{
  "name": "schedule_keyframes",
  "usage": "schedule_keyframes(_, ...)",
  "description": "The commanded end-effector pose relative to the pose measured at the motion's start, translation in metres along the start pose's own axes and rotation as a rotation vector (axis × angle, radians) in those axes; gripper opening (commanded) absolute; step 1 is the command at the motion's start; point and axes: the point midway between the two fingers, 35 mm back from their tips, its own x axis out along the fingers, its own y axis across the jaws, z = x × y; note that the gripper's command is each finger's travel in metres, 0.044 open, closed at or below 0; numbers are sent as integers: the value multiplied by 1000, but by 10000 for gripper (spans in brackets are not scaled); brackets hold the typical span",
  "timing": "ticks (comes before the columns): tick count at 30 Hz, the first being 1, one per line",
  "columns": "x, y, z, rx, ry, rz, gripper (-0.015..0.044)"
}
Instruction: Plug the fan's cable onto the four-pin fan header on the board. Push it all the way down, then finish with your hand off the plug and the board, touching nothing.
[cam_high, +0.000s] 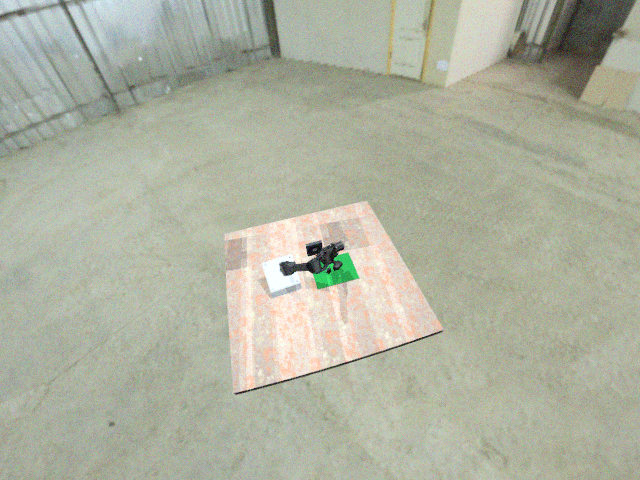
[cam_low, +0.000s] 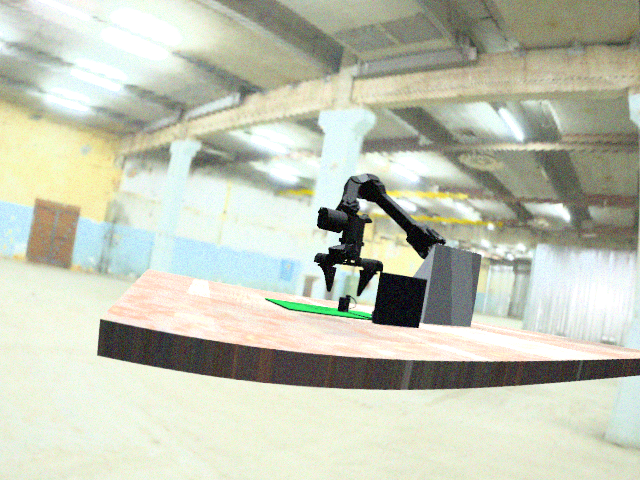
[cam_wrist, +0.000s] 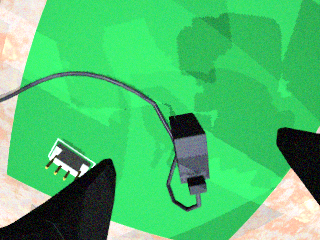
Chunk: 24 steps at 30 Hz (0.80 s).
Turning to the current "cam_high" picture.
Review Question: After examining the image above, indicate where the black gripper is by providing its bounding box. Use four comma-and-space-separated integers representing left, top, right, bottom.
316, 251, 343, 271

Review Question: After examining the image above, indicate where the green circuit board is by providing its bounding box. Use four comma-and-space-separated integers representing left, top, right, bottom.
313, 253, 359, 290

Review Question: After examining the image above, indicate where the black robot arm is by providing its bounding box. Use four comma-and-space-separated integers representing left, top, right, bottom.
279, 241, 344, 277

